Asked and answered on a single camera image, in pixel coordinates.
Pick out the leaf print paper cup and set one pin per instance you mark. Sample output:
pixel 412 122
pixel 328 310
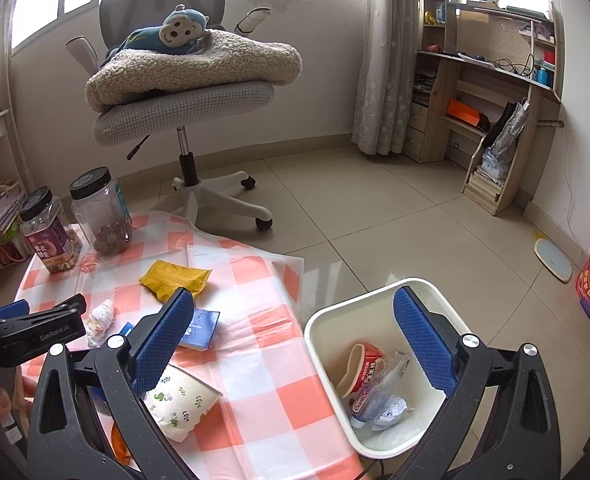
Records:
pixel 185 402

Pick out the light blue floor scale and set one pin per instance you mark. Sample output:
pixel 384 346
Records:
pixel 552 260

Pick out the blue monkey plush toy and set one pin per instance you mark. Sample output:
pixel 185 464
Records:
pixel 180 30

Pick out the wooden desk shelf unit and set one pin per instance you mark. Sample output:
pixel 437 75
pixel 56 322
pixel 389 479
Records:
pixel 437 110

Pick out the grey office chair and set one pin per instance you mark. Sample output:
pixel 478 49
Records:
pixel 185 105

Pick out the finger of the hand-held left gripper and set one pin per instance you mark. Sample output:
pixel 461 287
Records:
pixel 57 306
pixel 12 309

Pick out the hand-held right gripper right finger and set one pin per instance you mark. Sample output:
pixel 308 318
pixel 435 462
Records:
pixel 425 345

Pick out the purple label nut jar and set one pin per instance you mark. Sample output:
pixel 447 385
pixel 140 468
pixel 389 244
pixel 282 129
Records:
pixel 50 245

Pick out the clear jar of dried fruit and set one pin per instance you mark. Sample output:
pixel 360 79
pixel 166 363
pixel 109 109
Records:
pixel 105 225

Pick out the white paper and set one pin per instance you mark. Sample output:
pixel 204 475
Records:
pixel 387 410

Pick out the yellow snack packet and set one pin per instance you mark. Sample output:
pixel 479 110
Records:
pixel 175 280

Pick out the beige fleece blanket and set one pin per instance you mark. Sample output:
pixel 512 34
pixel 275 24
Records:
pixel 215 67

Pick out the white plastic bin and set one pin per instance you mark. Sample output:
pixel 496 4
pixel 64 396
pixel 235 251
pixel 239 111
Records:
pixel 335 330

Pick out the clear plastic wrapper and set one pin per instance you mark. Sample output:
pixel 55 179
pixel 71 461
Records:
pixel 397 370

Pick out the blue bottle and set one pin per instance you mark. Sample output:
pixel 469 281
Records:
pixel 542 75

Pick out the red instant noodle cup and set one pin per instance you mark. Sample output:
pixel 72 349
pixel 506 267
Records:
pixel 370 365

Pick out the orange box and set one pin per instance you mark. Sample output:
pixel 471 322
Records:
pixel 462 111

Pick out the orange peel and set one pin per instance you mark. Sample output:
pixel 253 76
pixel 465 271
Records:
pixel 120 442

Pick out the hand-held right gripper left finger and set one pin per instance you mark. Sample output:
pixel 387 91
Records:
pixel 162 345

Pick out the large bay window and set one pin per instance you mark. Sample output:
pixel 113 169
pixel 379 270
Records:
pixel 40 10

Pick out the orange checkered tablecloth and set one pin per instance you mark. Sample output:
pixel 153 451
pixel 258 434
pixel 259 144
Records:
pixel 255 385

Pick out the small tissue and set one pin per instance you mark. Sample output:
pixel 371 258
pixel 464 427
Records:
pixel 100 320

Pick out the small blue white box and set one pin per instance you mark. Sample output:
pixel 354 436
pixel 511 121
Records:
pixel 200 327

